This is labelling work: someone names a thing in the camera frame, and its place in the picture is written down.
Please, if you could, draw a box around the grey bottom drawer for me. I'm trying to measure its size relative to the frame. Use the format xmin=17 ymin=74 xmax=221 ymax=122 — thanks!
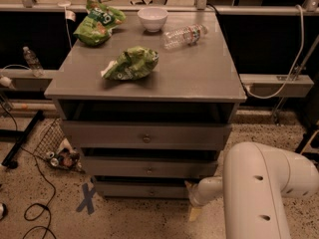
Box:
xmin=95 ymin=182 xmax=188 ymax=199

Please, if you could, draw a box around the grey drawer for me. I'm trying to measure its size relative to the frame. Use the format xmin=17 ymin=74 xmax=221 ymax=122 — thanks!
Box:
xmin=82 ymin=156 xmax=217 ymax=178
xmin=62 ymin=120 xmax=231 ymax=150
xmin=95 ymin=182 xmax=188 ymax=199

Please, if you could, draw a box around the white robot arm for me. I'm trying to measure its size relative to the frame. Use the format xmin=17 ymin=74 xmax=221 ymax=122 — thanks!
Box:
xmin=185 ymin=142 xmax=319 ymax=239

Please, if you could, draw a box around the grey middle drawer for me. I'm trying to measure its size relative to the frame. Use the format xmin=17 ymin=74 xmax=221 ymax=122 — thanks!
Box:
xmin=82 ymin=156 xmax=217 ymax=178

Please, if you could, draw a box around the grey drawer cabinet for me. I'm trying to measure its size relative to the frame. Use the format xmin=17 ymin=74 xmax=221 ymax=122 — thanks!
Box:
xmin=46 ymin=10 xmax=246 ymax=186

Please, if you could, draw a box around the grey top drawer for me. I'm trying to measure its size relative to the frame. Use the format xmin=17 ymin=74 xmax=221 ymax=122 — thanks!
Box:
xmin=62 ymin=120 xmax=231 ymax=150

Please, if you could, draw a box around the blue tape cross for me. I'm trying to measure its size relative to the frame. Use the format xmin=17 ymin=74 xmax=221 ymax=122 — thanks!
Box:
xmin=76 ymin=183 xmax=96 ymax=215

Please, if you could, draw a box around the black wheeled cart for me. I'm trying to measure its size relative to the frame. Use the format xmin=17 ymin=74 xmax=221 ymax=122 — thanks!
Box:
xmin=295 ymin=124 xmax=319 ymax=161

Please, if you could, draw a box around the green chip bag front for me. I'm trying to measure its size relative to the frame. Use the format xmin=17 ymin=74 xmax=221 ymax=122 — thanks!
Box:
xmin=101 ymin=46 xmax=160 ymax=81

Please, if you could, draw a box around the green chip bag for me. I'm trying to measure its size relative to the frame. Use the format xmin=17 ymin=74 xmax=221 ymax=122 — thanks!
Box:
xmin=73 ymin=0 xmax=126 ymax=47
xmin=101 ymin=46 xmax=160 ymax=81

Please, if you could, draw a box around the clear plastic bottle lying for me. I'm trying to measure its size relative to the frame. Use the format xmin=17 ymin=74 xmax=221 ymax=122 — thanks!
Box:
xmin=162 ymin=24 xmax=208 ymax=50

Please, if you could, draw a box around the black table leg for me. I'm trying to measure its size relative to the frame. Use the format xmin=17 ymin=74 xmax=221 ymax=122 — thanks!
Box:
xmin=0 ymin=111 xmax=45 ymax=169

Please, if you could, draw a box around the white bowl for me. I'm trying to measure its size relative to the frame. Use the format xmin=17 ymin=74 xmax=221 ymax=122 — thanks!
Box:
xmin=138 ymin=7 xmax=168 ymax=32

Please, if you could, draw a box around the green chip bag rear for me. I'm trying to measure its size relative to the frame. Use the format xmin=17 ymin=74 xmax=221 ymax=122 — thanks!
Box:
xmin=73 ymin=0 xmax=126 ymax=47

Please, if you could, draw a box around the standing water bottle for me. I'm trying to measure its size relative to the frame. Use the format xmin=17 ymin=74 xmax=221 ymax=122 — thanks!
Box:
xmin=23 ymin=46 xmax=44 ymax=78

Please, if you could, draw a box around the black floor cable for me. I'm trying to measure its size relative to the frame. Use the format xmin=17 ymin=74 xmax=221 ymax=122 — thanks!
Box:
xmin=0 ymin=102 xmax=58 ymax=239

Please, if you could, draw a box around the wire mesh trash basket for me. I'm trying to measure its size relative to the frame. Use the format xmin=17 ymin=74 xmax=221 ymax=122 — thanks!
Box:
xmin=34 ymin=119 xmax=83 ymax=172

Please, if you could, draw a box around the white cable right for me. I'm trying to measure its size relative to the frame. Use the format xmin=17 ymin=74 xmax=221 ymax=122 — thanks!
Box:
xmin=244 ymin=4 xmax=305 ymax=101

